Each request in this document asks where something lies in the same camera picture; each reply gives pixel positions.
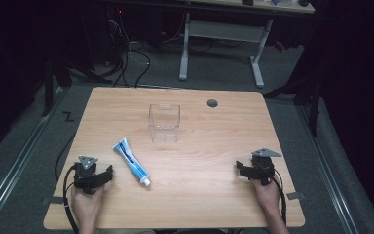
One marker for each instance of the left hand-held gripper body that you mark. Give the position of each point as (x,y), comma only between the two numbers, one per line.
(86,177)

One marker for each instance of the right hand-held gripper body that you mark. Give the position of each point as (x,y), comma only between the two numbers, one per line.
(262,169)

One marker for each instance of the blue and white toothpaste tube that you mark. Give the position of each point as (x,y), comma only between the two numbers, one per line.
(130,161)

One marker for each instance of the clear plastic container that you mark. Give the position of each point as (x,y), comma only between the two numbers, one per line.
(164,125)

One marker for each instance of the person's right hand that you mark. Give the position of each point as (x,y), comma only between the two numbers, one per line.
(268,195)

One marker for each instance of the person's left hand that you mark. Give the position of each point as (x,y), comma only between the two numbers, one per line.
(86,206)

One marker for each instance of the grey tape strip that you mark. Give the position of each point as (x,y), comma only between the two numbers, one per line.
(295,195)
(56,200)

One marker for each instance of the black floor tape mark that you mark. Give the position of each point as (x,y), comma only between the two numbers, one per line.
(68,116)

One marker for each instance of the round grey table grommet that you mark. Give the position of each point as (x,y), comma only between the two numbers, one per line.
(212,103)

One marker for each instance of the black metal stand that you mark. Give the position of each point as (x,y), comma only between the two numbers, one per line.
(311,97)
(50,84)

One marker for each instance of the white-framed background desk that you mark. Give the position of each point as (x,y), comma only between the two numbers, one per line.
(224,31)

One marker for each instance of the metal floor rail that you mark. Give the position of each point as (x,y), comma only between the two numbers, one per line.
(19,156)
(328,169)

